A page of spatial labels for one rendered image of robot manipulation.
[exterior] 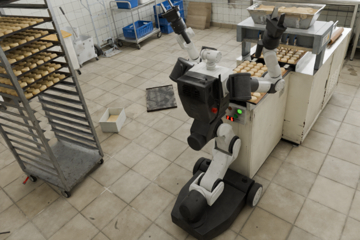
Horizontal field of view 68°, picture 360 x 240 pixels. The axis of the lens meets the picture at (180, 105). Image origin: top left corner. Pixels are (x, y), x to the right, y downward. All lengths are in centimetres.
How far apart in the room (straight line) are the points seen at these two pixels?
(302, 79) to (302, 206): 104
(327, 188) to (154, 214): 147
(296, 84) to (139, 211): 174
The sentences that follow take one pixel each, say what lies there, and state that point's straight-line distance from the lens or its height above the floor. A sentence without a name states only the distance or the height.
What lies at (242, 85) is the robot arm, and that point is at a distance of 149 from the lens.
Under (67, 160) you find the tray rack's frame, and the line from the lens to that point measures 295.
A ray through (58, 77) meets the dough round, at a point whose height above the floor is 104.
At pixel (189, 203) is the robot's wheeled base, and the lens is 199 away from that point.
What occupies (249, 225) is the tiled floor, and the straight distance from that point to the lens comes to 232.
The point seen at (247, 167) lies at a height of 25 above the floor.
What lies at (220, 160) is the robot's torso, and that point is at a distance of 214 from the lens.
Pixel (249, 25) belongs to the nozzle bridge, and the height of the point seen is 118.
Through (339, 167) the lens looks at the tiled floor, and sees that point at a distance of 289.
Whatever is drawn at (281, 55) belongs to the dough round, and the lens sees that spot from 258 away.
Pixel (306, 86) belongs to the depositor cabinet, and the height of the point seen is 72.
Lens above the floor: 194
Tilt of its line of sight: 33 degrees down
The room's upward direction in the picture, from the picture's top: 7 degrees counter-clockwise
